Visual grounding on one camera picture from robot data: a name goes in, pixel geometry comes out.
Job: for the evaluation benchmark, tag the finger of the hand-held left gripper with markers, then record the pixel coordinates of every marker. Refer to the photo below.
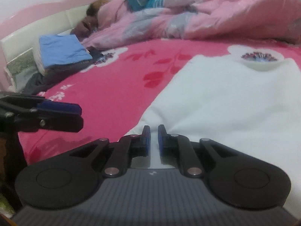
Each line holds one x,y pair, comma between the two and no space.
63,123
61,108

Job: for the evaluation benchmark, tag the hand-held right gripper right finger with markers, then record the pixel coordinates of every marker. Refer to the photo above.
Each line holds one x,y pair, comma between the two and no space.
160,141

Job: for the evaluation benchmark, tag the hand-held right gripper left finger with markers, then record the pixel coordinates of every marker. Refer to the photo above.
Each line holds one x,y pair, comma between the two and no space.
147,141

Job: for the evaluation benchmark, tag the white sweatshirt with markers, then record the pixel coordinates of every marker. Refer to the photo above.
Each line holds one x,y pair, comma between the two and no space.
223,98

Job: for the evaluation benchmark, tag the dark folded garment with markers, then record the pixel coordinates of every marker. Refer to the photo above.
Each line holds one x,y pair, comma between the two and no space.
58,74

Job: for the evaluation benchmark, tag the grey green patterned cloth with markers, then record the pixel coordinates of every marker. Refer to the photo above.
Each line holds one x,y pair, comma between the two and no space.
18,66

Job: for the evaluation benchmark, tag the cream knitted garment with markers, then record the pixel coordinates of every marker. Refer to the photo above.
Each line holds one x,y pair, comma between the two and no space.
38,61

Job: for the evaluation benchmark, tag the pink floral bed blanket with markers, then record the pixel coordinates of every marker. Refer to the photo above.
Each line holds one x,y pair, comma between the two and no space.
105,87

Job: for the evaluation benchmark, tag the dark brown cloth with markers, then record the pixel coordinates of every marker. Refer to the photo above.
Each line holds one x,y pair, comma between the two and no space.
83,27

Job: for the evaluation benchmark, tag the pink patterned quilt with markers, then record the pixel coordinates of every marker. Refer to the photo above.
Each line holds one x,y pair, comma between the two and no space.
235,11

